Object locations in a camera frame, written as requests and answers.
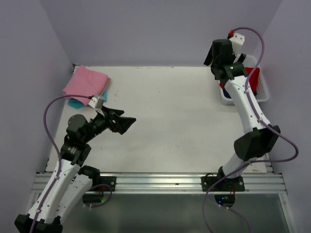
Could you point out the pink folded t shirt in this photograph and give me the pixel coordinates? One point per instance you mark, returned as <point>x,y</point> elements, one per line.
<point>86,82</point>

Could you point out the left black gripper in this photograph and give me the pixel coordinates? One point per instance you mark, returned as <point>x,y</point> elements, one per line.
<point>111,119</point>

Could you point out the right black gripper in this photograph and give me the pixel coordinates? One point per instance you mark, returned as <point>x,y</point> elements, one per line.
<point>208,59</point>

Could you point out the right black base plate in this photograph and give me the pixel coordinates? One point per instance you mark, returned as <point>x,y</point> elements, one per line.
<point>227,185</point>

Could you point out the blue t shirt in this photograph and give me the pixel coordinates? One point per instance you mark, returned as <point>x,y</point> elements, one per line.
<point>226,94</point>

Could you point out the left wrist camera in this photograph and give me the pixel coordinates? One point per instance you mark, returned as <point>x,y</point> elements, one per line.
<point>96,102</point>

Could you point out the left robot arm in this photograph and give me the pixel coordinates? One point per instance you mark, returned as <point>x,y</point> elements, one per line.
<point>71,179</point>

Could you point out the red t shirt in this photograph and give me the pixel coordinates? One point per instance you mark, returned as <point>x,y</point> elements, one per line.
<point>254,81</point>

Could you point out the white plastic basket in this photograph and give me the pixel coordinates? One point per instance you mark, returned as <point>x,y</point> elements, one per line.
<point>262,90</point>

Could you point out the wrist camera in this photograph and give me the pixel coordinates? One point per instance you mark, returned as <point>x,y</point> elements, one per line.
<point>237,41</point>
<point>96,102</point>

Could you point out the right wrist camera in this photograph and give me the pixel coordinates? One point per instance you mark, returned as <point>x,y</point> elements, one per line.
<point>237,41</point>

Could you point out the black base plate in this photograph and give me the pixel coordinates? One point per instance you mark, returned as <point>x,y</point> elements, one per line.
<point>227,185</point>
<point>108,180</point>

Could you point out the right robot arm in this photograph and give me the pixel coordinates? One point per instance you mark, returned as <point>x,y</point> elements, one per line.
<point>257,139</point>

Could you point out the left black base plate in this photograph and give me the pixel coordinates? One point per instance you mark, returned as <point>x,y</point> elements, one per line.
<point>108,180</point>

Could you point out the teal folded t shirt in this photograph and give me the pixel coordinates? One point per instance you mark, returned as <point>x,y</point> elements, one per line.
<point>78,105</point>

